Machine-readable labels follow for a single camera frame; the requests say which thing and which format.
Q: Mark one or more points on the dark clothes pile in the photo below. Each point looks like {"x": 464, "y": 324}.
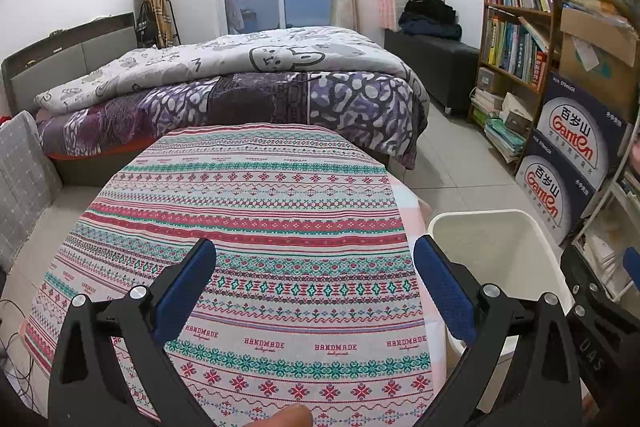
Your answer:
{"x": 433, "y": 18}

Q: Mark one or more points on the upper Ganten water box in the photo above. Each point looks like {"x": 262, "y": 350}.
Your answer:
{"x": 589, "y": 134}

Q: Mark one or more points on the ganten water box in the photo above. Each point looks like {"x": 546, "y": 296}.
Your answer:
{"x": 559, "y": 193}
{"x": 589, "y": 134}

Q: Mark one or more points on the black storage bench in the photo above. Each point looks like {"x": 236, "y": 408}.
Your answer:
{"x": 446, "y": 68}

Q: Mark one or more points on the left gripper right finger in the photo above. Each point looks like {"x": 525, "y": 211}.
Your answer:
{"x": 542, "y": 385}

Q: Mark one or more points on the wooden bookshelf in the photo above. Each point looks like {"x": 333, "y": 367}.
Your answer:
{"x": 519, "y": 49}

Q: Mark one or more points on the lower Ganten water box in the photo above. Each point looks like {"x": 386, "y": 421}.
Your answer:
{"x": 559, "y": 193}

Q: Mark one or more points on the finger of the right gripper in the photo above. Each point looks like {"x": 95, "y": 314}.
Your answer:
{"x": 631, "y": 263}

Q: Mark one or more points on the grey bed headboard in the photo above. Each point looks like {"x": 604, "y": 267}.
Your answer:
{"x": 63, "y": 56}

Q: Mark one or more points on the purple patterned bed blanket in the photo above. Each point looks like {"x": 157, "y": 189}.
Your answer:
{"x": 377, "y": 112}

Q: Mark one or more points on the patterned striped tablecloth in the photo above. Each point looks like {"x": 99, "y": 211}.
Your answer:
{"x": 314, "y": 299}

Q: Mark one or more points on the white plastic trash bin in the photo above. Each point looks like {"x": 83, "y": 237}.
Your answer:
{"x": 504, "y": 247}

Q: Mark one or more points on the person's fingertip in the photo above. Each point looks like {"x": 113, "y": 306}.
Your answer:
{"x": 296, "y": 415}

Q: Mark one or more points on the grey cartoon print quilt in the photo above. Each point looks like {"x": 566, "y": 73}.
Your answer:
{"x": 303, "y": 49}

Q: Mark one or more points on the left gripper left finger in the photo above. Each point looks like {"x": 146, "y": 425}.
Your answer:
{"x": 87, "y": 387}

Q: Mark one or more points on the brown cardboard box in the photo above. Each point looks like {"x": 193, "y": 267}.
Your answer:
{"x": 602, "y": 57}

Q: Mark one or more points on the grey checked cushion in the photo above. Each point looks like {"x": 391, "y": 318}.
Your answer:
{"x": 29, "y": 184}

